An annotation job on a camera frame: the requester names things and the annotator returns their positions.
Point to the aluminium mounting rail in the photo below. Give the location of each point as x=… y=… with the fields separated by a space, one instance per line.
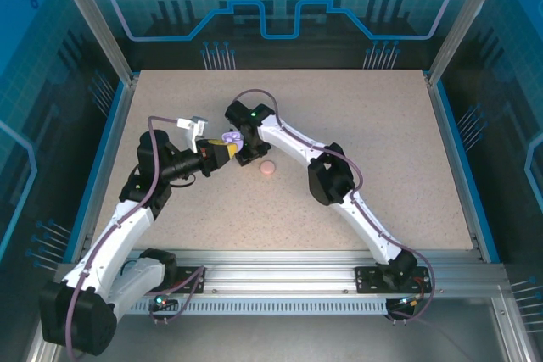
x=275 y=268

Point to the aluminium frame post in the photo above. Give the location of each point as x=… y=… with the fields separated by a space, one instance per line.
x=97 y=27
x=466 y=18

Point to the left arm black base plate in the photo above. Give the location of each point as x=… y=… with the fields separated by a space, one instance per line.
x=186 y=275

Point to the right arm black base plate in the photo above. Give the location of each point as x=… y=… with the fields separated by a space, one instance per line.
x=367 y=281

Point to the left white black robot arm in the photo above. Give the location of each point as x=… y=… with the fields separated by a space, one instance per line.
x=123 y=230

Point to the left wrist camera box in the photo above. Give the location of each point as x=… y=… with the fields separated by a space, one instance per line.
x=196 y=126

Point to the blue table side trim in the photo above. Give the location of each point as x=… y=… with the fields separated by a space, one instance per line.
x=452 y=124
x=112 y=124

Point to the aluminium table side bar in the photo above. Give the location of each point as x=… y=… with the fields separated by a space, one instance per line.
x=443 y=124
x=120 y=124

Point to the connector with green light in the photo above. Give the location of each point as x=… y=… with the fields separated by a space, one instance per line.
x=163 y=299

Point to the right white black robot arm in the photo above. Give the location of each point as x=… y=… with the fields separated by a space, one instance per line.
x=369 y=226

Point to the purple earbud charging case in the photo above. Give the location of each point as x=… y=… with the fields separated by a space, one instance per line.
x=232 y=138

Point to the pink earbud charging case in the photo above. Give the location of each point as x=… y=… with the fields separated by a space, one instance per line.
x=268 y=167

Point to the metal bottom tray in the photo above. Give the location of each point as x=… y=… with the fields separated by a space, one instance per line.
x=275 y=336

